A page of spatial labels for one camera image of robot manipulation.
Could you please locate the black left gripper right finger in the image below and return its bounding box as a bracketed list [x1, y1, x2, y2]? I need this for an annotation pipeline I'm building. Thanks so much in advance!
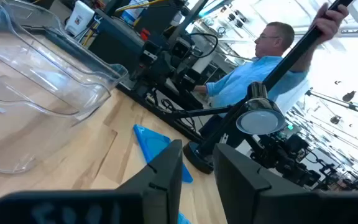
[213, 142, 358, 224]

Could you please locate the white plastic jug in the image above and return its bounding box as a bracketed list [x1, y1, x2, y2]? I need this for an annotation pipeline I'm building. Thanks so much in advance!
[64, 0, 96, 37]

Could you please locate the black background robot station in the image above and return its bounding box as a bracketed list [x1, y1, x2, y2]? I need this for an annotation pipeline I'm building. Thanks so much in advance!
[249, 133, 332, 189]

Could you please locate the person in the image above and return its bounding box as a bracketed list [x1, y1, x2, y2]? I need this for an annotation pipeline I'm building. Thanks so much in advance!
[193, 21, 323, 147]

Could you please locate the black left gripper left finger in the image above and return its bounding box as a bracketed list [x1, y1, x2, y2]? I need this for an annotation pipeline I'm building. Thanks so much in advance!
[0, 139, 183, 224]

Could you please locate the clear plastic bin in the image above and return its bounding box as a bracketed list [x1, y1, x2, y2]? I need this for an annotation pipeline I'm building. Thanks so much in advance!
[0, 0, 113, 175]
[1, 0, 129, 94]

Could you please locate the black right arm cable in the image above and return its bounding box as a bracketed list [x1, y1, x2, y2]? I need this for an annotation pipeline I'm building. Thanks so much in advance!
[190, 32, 219, 59]

